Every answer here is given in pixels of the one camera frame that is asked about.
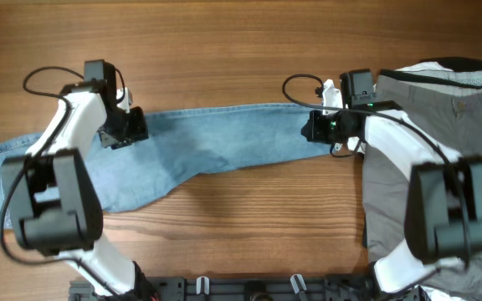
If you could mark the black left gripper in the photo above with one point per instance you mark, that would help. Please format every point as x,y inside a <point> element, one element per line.
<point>139,133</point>

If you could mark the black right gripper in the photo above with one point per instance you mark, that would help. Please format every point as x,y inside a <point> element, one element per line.
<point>312,129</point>

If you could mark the light blue denim jeans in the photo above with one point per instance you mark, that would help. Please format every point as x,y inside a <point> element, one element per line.
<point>184,143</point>

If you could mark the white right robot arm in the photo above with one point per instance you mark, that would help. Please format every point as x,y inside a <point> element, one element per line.
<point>443,219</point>

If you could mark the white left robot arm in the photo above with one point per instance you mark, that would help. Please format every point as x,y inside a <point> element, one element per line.
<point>51,212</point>

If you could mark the grey shorts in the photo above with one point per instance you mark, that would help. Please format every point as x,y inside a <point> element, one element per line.
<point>433,117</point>

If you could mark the black and grey mesh garment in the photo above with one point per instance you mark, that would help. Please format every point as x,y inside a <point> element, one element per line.
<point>458,76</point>

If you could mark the black base rail with clips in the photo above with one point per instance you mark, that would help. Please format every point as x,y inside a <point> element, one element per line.
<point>337,287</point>

